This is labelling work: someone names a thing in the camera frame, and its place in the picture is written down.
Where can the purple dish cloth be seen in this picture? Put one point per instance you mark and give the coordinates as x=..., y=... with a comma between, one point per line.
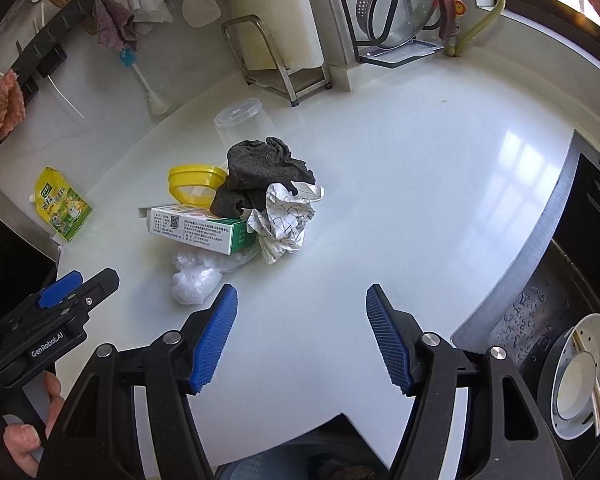
x=111, y=22

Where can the pink dish cloth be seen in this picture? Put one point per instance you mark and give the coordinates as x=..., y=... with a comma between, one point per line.
x=2, y=110

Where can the white cutting board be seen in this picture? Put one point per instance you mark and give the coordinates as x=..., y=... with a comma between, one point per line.
x=280, y=10

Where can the steel cutting board stand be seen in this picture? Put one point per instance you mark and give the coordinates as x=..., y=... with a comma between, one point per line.
x=310, y=85

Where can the white thin tube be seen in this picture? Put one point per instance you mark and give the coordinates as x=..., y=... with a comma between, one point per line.
x=67, y=97

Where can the crumpled printed paper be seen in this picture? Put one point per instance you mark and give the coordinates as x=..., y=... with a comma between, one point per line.
x=280, y=230

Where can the small white bowl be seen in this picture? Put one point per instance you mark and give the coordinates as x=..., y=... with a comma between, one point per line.
x=575, y=380

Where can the clear plastic cup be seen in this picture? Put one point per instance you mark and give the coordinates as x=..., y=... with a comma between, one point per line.
x=240, y=120

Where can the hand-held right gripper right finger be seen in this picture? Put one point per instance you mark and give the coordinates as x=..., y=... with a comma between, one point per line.
x=387, y=340

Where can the black hook rail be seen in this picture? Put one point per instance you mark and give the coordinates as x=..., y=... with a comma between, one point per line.
x=70, y=17

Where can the yellow plastic lid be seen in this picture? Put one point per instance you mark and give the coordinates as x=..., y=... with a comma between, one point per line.
x=195, y=175

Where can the white bottle brush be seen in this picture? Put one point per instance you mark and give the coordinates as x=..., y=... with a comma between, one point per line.
x=155, y=102

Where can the black dish rack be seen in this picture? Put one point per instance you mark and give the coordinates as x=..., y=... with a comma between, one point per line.
x=405, y=52

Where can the green and white carton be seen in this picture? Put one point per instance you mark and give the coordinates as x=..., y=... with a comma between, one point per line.
x=195, y=232

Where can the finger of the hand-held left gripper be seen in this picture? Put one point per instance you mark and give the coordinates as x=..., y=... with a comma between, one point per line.
x=97, y=287
x=60, y=290

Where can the person's left hand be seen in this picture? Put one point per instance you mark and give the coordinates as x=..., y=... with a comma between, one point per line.
x=22, y=440

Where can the black appliance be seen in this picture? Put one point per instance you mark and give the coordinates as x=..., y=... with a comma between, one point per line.
x=10, y=270

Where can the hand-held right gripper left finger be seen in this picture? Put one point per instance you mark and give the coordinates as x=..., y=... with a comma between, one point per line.
x=212, y=340

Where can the pale chopstick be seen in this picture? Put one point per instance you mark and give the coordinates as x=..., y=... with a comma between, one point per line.
x=596, y=410
x=592, y=385

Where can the white plastic bag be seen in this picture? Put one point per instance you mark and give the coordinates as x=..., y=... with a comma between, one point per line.
x=195, y=280

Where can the dark grey cloth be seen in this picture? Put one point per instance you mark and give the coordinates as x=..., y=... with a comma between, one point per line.
x=260, y=170

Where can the yellow seasoning pouch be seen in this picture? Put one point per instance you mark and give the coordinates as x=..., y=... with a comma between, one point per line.
x=62, y=205

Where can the black kitchen sink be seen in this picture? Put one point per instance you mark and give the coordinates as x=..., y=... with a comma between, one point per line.
x=580, y=220

